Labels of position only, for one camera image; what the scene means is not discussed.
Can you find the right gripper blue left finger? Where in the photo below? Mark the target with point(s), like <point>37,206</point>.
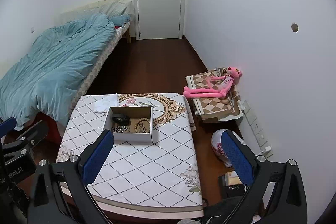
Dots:
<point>94,156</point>

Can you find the bed with patterned mattress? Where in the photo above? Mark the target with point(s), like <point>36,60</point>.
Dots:
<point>99,56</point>

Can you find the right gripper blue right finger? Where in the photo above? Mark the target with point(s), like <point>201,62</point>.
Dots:
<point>240,156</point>

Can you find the yellow tissue box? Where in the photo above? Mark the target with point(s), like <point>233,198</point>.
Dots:
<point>231,178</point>

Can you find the pink panther plush toy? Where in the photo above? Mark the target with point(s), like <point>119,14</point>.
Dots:
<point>212,84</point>

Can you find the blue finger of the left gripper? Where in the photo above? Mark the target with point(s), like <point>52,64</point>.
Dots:
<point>7,126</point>

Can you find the black smart watch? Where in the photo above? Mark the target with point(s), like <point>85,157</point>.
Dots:
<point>120,119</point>

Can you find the white cardboard box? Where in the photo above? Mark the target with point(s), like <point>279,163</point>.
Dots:
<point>131,124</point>

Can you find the white plastic bag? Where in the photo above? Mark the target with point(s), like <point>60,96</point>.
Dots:
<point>216,146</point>

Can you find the black box on floor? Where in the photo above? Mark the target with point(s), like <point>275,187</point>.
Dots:
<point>228,191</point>

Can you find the white crumpled paper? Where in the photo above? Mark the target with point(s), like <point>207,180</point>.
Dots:
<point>103,105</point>

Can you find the white power strip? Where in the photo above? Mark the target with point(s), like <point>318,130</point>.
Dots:
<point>257,130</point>

